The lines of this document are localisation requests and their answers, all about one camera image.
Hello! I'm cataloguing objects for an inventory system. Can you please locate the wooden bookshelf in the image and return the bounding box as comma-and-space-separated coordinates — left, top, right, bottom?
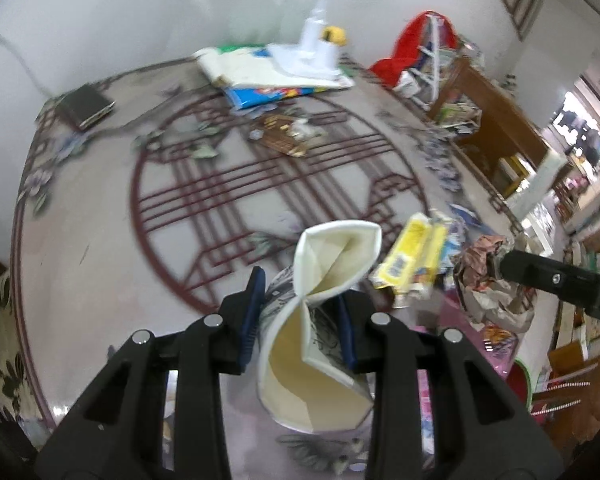
427, 56, 550, 188

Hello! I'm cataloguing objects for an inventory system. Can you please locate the white spray bottle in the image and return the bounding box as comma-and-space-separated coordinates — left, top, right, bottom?
266, 0, 354, 82

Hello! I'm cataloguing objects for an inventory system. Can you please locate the brown cigarette box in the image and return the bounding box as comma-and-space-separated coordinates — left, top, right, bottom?
248, 114, 327, 158

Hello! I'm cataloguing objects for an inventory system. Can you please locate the red green trash bin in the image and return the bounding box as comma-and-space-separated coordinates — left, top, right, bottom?
505, 360, 533, 410

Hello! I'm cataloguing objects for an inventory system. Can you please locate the floral sofa cushion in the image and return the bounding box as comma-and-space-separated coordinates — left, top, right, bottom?
0, 272, 40, 424

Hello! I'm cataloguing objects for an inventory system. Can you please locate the stack of papers and books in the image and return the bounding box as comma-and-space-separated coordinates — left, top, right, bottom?
193, 46, 354, 110

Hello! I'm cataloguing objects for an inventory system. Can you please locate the crumpled brown paper trash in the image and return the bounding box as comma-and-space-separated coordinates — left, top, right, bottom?
453, 234, 535, 334

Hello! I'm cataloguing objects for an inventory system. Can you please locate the patterned table cloth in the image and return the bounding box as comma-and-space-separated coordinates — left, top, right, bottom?
9, 54, 531, 480

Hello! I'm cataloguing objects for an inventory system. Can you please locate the yellow snack wrapper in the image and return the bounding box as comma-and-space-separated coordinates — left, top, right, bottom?
370, 210, 452, 299

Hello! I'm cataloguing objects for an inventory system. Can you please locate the red cloth bag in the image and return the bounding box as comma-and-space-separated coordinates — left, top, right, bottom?
370, 11, 457, 88

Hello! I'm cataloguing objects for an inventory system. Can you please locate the black book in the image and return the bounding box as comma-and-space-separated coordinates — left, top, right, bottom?
56, 84, 116, 131

